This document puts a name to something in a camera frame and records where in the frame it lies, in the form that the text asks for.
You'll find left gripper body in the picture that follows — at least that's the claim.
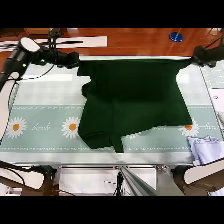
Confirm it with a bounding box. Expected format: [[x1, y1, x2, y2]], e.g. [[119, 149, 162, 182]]
[[55, 49, 81, 70]]

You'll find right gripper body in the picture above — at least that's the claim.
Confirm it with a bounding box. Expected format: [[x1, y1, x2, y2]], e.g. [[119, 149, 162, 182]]
[[191, 46, 211, 67]]

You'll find dark green T-shirt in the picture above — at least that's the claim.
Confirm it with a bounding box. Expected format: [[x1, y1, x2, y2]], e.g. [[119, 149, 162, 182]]
[[76, 57, 195, 154]]

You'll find blue round floor marker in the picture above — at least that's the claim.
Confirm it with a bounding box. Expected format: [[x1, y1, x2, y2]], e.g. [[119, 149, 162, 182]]
[[168, 31, 185, 43]]

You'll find pale lilac garment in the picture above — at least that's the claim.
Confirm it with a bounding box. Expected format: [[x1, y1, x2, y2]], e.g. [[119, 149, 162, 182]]
[[186, 134, 224, 167]]

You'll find silver frame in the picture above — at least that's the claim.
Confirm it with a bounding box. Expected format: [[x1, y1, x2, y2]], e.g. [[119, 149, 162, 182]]
[[49, 162, 188, 197]]

